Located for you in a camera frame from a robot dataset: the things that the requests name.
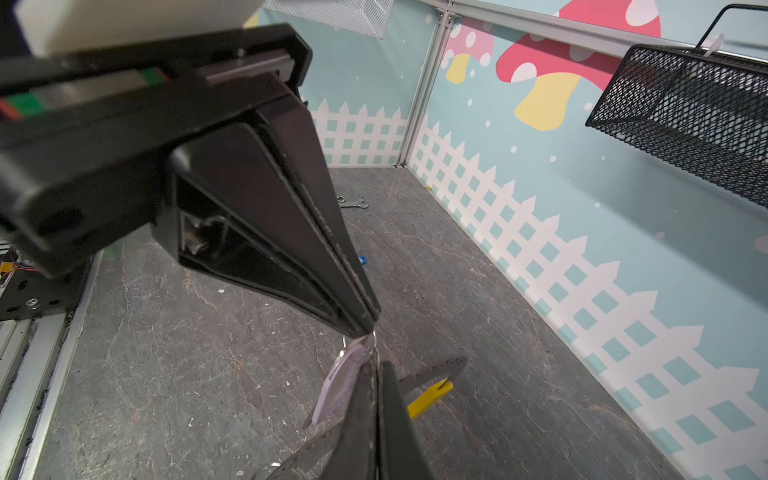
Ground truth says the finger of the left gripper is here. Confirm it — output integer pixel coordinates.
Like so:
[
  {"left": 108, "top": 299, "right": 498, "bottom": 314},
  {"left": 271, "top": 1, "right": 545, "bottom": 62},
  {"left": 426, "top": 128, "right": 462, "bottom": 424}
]
[
  {"left": 257, "top": 97, "right": 380, "bottom": 324},
  {"left": 152, "top": 123, "right": 375, "bottom": 338}
]

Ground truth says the pink tagged key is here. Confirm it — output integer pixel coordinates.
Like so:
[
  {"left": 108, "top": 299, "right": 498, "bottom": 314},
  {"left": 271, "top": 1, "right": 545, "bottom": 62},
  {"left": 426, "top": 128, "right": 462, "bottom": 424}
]
[{"left": 303, "top": 334, "right": 374, "bottom": 428}]

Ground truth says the silver combination wrench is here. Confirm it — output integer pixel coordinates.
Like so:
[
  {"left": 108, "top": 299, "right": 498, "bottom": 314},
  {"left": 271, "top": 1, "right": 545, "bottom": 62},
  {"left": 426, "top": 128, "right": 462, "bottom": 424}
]
[{"left": 337, "top": 196, "right": 369, "bottom": 209}]

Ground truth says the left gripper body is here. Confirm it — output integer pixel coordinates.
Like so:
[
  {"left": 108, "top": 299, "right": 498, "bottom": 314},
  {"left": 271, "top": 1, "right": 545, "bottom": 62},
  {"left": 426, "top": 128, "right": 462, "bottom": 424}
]
[{"left": 1, "top": 1, "right": 312, "bottom": 277}]

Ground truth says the black mesh wall basket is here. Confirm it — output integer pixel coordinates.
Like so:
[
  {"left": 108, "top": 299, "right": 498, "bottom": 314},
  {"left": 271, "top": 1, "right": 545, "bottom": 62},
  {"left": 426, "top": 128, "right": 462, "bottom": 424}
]
[{"left": 584, "top": 2, "right": 768, "bottom": 210}]

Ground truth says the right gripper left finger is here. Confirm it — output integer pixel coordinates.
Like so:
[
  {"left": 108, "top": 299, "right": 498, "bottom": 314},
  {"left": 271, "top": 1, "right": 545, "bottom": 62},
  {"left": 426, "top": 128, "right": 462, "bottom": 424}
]
[{"left": 252, "top": 361, "right": 378, "bottom": 480}]

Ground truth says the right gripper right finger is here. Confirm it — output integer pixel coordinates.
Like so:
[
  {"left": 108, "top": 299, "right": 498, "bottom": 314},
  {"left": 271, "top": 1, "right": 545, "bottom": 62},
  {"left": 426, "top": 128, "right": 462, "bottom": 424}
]
[{"left": 377, "top": 361, "right": 434, "bottom": 480}]

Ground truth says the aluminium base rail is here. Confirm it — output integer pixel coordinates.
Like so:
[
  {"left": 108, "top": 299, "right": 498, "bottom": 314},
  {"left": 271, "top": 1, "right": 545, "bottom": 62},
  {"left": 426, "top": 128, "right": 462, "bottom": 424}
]
[{"left": 1, "top": 254, "right": 101, "bottom": 479}]

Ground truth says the white wire wall basket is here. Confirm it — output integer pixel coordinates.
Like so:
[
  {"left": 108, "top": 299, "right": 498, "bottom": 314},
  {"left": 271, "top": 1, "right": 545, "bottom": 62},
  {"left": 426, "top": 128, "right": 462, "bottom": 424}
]
[{"left": 262, "top": 0, "right": 394, "bottom": 39}]

